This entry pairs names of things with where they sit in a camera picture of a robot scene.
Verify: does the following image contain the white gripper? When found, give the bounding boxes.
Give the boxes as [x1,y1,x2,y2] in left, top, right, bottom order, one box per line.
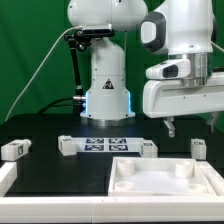
[143,72,224,138]

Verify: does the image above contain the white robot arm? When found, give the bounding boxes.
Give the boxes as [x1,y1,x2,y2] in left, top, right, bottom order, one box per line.
[68,0,224,136]

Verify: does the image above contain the white U-shaped fence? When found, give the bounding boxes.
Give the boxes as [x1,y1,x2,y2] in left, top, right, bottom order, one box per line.
[0,162,224,223]

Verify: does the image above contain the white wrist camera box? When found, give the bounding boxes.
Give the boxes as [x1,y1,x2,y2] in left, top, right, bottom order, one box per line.
[146,59,191,80]

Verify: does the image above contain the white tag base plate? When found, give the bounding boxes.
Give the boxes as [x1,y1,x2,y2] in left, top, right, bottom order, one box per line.
[73,137,144,153]

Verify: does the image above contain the grey fixed camera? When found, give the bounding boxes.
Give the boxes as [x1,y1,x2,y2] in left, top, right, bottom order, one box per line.
[82,24,114,37]

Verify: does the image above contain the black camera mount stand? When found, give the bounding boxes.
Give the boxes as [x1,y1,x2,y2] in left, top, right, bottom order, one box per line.
[64,33,91,115]

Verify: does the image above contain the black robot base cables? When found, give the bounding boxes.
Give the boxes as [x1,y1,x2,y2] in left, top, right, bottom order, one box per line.
[37,96,76,115]

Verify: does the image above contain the white camera cable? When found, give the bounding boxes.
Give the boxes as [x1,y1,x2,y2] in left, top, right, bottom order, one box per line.
[4,25,84,122]

